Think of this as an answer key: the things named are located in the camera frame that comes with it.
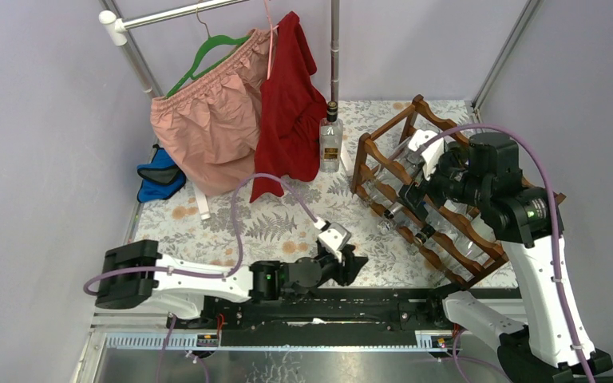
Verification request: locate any clear glass wine bottle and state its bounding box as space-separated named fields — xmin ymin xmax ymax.
xmin=467 ymin=214 xmax=496 ymax=255

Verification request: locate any pink skirt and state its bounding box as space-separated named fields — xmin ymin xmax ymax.
xmin=150 ymin=29 xmax=269 ymax=196

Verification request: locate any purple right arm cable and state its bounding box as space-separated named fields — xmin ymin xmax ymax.
xmin=417 ymin=123 xmax=595 ymax=383

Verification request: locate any clear square liquor bottle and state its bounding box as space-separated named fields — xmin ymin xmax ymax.
xmin=382 ymin=201 xmax=416 ymax=225

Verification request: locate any floral table mat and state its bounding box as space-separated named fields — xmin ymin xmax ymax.
xmin=121 ymin=99 xmax=519 ymax=289

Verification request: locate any small clear bottle bluish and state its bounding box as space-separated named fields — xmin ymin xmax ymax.
xmin=427 ymin=231 xmax=488 ymax=286

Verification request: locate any wooden wine rack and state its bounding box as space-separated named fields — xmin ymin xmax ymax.
xmin=350 ymin=95 xmax=567 ymax=289

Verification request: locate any white fabric strip by rack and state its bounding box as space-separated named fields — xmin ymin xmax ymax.
xmin=340 ymin=141 xmax=354 ymax=176

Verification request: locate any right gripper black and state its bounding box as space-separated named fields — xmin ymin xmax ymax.
xmin=395 ymin=148 xmax=489 ymax=221

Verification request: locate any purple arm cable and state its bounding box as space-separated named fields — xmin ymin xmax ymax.
xmin=83 ymin=173 xmax=321 ymax=383
xmin=417 ymin=123 xmax=595 ymax=383

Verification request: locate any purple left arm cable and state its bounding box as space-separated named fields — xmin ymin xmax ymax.
xmin=83 ymin=173 xmax=321 ymax=383

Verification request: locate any clear glass flask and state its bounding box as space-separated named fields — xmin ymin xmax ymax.
xmin=390 ymin=136 xmax=422 ymax=177

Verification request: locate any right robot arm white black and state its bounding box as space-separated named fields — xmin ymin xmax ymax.
xmin=399 ymin=131 xmax=613 ymax=382

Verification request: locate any metal clothes rail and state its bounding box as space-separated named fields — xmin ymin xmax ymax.
xmin=100 ymin=1 xmax=262 ymax=98

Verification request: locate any small clear glass bottle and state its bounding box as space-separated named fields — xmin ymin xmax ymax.
xmin=360 ymin=168 xmax=401 ymax=207

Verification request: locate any green clothes hanger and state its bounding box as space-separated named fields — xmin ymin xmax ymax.
xmin=164 ymin=5 xmax=252 ymax=100

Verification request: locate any clear bottle black gold cap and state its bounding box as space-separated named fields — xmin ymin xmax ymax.
xmin=319 ymin=101 xmax=343 ymax=173

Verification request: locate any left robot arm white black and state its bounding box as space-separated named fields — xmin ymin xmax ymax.
xmin=94 ymin=240 xmax=369 ymax=328

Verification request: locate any red garment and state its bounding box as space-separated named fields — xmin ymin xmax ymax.
xmin=255 ymin=11 xmax=326 ymax=182

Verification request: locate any pink clothes hanger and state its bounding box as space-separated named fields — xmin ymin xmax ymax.
xmin=263 ymin=0 xmax=278 ymax=80

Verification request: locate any vertical metal pole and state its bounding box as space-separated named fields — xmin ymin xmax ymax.
xmin=330 ymin=0 xmax=340 ymax=102

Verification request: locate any blue black bag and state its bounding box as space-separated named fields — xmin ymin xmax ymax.
xmin=136 ymin=144 xmax=187 ymax=203

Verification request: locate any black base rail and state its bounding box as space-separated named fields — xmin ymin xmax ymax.
xmin=116 ymin=285 xmax=522 ymax=349

